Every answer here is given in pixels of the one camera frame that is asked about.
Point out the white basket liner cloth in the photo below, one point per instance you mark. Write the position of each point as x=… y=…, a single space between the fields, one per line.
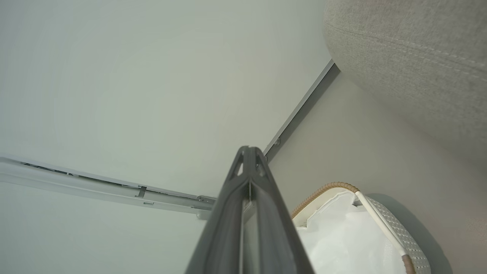
x=342 y=243

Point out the grey fabric sofa seat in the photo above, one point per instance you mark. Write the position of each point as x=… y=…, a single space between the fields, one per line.
x=418 y=57

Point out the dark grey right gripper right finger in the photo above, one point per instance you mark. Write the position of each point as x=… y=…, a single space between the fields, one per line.
x=274 y=228

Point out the white woven laundry basket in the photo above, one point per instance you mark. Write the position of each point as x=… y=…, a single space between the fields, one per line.
x=403 y=232

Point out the grey partition bottom rail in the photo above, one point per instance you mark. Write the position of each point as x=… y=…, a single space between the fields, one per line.
x=300 y=110

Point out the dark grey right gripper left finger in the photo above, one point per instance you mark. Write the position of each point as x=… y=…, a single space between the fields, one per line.
x=224 y=220

